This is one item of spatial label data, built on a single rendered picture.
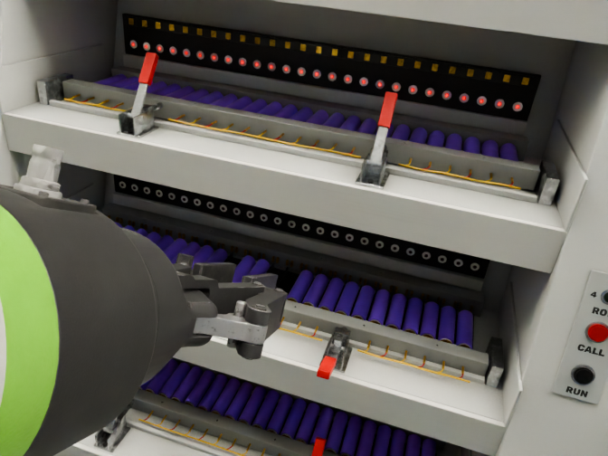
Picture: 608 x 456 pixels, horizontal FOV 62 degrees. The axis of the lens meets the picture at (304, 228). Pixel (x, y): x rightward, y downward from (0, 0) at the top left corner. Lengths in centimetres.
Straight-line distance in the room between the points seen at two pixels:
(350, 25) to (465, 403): 47
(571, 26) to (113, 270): 42
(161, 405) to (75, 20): 52
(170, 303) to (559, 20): 40
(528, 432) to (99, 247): 47
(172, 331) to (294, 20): 55
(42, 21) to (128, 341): 58
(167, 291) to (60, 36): 56
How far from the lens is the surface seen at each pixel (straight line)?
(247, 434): 71
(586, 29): 50
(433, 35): 69
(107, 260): 17
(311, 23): 71
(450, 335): 61
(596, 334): 53
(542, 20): 50
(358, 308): 61
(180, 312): 23
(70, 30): 76
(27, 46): 70
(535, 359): 53
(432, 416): 57
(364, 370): 57
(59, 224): 17
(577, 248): 50
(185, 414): 74
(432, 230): 50
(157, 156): 56
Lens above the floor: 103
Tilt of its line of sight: 14 degrees down
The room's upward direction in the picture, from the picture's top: 10 degrees clockwise
